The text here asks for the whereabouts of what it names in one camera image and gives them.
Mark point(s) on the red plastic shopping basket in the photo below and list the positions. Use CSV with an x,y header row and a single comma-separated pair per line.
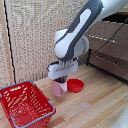
x,y
25,104

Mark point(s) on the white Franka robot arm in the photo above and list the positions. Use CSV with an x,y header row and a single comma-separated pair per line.
x,y
80,30

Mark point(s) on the red bowl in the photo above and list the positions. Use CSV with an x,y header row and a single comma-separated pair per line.
x,y
75,85

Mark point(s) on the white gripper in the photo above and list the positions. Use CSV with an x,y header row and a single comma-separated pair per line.
x,y
62,70

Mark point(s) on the dark wooden drawer cabinet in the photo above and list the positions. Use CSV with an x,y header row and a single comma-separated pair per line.
x,y
108,50

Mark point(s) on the pink mug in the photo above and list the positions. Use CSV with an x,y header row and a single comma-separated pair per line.
x,y
59,88

